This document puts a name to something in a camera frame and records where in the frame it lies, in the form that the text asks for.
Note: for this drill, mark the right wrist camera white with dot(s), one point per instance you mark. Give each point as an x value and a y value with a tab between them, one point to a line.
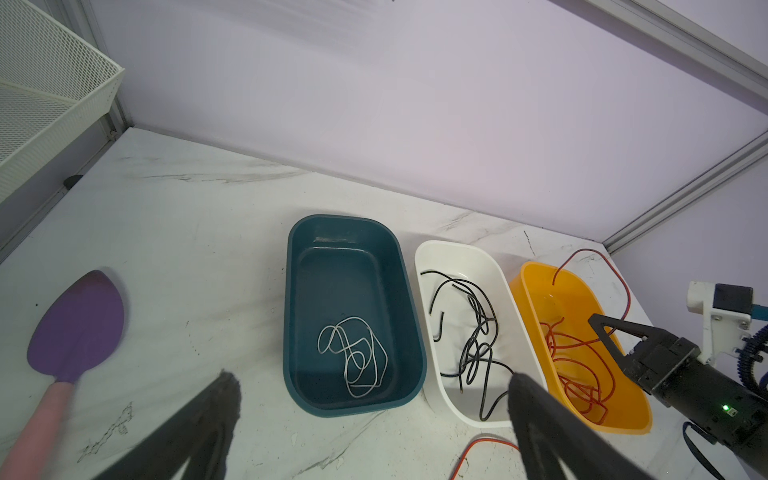
727	312

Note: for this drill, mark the white plastic bin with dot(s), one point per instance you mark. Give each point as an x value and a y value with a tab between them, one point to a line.
474	332

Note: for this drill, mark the white mesh two-tier shelf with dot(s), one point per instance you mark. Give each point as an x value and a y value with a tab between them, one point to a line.
54	86

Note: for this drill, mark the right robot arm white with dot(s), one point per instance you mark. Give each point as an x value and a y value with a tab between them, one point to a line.
722	409

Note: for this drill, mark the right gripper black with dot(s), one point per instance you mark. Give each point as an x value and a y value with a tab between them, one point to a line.
652	360

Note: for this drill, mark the yellow plastic bin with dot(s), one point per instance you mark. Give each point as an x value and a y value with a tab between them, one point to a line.
555	306

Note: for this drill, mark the teal plastic bin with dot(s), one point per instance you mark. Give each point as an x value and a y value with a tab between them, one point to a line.
352	341

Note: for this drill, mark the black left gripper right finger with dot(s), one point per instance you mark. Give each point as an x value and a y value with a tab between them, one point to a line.
550	438

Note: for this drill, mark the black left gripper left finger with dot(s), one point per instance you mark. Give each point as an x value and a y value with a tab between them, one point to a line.
195	441

